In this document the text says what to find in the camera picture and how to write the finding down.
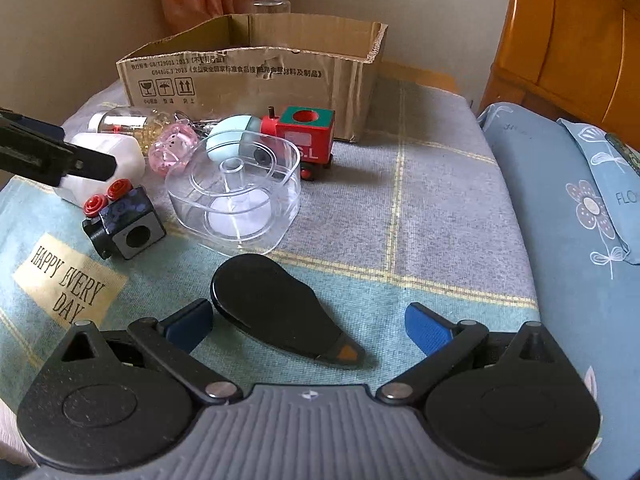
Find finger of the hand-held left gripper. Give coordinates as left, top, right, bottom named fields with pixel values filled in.
left=0, top=127, right=117, bottom=187
left=0, top=108, right=66, bottom=143

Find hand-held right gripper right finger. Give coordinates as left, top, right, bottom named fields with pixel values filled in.
left=375, top=302, right=571, bottom=406

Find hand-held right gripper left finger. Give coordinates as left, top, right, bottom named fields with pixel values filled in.
left=59, top=298, right=245, bottom=407

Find white plastic bottle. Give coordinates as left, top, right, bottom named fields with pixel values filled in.
left=54, top=132, right=146, bottom=207

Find black oval case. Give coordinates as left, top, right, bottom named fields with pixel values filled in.
left=210, top=254, right=365, bottom=368

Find glass bottle with gold beads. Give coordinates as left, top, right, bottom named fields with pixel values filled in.
left=88, top=105, right=166, bottom=156

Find pink keychain with metal rings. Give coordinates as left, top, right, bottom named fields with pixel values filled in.
left=148, top=110, right=221, bottom=177

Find mint green earbud case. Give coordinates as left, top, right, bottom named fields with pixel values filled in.
left=206, top=114, right=263, bottom=163

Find brown cardboard box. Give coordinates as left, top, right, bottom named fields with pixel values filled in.
left=116, top=14, right=389, bottom=143

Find red green toy train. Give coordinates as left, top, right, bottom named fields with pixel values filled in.
left=260, top=105, right=337, bottom=181

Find black toy block red wheels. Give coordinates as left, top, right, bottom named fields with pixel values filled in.
left=81, top=180, right=167, bottom=261

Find clear plastic container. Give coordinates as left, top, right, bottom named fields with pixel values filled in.
left=165, top=132, right=302, bottom=255

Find checked grey green cloth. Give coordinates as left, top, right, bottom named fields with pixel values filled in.
left=0, top=77, right=543, bottom=466

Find blue pillow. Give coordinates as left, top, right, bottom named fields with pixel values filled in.
left=477, top=102, right=640, bottom=480

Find light blue floral pillowcase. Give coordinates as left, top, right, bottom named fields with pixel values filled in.
left=556, top=118, right=640, bottom=265

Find clear drinking glass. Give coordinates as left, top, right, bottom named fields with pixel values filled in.
left=251, top=0, right=292, bottom=17

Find dark patterned cloth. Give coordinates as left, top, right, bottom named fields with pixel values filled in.
left=604, top=132, right=640, bottom=177

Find orange wooden furniture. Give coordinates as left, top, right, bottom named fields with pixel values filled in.
left=479, top=0, right=640, bottom=126

